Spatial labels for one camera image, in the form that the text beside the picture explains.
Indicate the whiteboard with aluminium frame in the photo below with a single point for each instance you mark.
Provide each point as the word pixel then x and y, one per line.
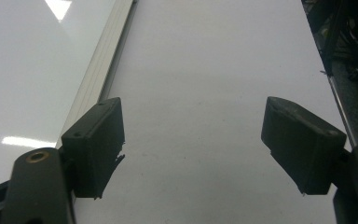
pixel 28 77

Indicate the black metal stand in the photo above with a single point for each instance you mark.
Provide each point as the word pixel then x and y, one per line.
pixel 332 46

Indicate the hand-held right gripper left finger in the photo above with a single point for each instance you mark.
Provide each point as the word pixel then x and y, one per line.
pixel 93 149

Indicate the metal floor rail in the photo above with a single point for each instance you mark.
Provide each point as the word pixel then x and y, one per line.
pixel 338 102

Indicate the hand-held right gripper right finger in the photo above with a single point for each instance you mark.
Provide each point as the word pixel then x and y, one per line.
pixel 301 146

